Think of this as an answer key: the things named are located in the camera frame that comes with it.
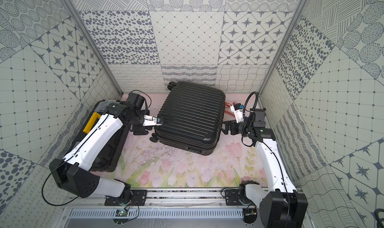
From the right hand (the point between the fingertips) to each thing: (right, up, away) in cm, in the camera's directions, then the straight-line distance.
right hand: (224, 125), depth 77 cm
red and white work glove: (+8, +9, +30) cm, 32 cm away
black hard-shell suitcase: (-17, +5, +3) cm, 18 cm away
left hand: (-40, +2, +1) cm, 40 cm away
